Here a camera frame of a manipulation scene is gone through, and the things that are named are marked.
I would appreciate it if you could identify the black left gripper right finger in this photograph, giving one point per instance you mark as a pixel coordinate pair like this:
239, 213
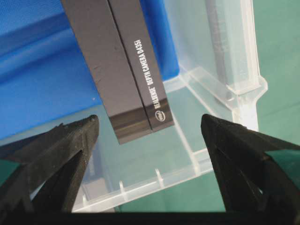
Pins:
258, 175

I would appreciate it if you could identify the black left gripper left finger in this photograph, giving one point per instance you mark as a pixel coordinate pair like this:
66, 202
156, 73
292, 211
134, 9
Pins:
40, 175

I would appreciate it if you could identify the clear plastic storage case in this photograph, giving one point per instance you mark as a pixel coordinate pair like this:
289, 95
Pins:
148, 69

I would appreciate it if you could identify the black D435i box right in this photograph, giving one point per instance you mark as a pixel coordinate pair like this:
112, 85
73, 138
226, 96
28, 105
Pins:
114, 40

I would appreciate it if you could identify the green table cloth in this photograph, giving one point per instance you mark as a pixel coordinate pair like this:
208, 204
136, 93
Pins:
281, 70

